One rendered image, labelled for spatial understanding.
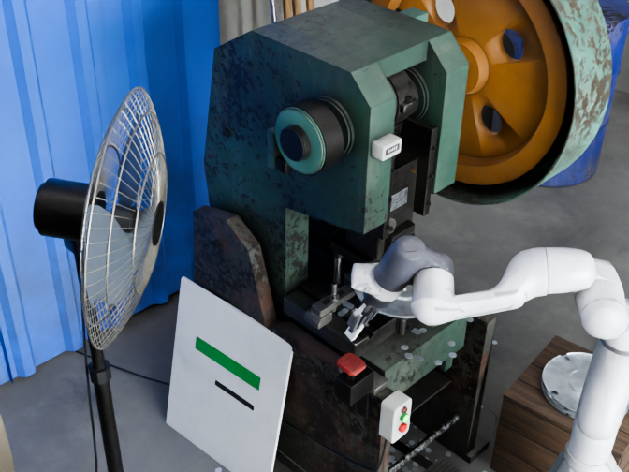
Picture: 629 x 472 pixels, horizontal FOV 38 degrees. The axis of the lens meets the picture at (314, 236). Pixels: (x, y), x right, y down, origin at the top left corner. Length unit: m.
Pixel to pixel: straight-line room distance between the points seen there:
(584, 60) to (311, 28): 0.71
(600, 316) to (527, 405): 0.92
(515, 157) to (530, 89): 0.20
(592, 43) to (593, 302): 0.72
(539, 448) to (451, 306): 1.10
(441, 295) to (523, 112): 0.77
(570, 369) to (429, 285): 1.13
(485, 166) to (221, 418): 1.21
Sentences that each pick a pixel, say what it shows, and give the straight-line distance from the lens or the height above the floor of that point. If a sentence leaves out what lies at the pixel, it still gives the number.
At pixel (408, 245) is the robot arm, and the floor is 1.23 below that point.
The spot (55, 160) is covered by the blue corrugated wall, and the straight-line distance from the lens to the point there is 3.26.
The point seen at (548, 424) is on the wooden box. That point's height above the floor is 0.32.
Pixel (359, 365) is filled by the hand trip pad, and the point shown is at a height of 0.76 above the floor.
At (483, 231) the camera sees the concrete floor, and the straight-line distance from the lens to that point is 4.38.
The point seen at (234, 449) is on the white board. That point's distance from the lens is 3.13.
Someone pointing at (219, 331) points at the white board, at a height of 0.48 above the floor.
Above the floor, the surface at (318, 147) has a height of 1.34.
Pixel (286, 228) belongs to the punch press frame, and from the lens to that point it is 2.64.
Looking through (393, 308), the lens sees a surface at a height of 0.78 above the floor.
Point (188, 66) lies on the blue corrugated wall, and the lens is 3.43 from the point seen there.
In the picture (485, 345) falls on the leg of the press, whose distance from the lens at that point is 2.91.
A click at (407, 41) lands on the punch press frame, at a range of 2.41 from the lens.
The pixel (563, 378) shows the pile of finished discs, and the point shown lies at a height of 0.38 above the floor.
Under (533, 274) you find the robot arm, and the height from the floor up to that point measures 1.19.
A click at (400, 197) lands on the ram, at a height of 1.07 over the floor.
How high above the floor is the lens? 2.41
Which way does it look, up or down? 35 degrees down
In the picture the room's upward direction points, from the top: 1 degrees clockwise
